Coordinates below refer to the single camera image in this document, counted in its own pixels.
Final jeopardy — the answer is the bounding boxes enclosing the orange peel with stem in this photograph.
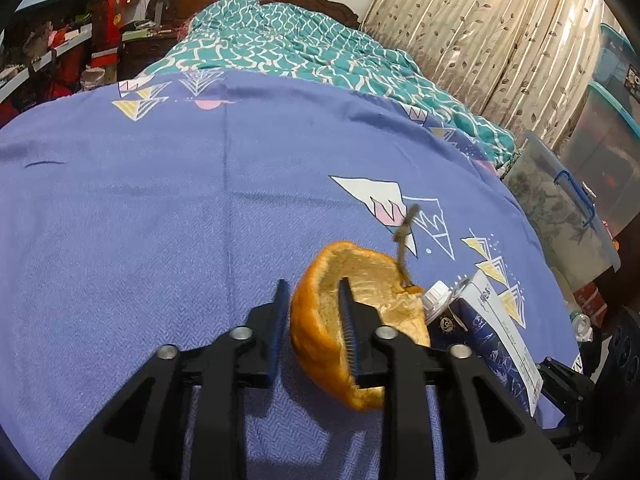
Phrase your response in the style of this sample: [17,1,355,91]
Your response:
[290,202,433,413]

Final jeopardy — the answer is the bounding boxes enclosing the dark blue milk carton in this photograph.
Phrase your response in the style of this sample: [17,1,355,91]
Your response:
[422,271,542,415]

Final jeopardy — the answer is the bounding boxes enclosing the purple patterned bedsheet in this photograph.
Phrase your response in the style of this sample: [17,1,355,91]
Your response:
[1,70,580,479]

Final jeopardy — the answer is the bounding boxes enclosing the clear bin blue lid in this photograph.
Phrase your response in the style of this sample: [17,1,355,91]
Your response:
[502,132,620,292]

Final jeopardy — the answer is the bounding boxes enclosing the clear bin teal lid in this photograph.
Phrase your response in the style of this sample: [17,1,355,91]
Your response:
[561,81,639,236]

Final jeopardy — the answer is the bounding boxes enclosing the beige leaf pattern curtain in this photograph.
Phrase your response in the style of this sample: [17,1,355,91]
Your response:
[362,0,622,148]

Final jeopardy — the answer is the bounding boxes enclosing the upper teal lid bin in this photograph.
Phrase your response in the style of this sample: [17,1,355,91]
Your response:
[592,23,639,122]

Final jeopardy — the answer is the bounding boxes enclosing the teal patterned blanket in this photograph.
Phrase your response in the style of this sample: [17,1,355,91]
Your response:
[141,0,515,167]

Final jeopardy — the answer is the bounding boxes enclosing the cluttered wall shelf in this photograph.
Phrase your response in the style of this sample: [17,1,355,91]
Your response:
[1,0,134,125]

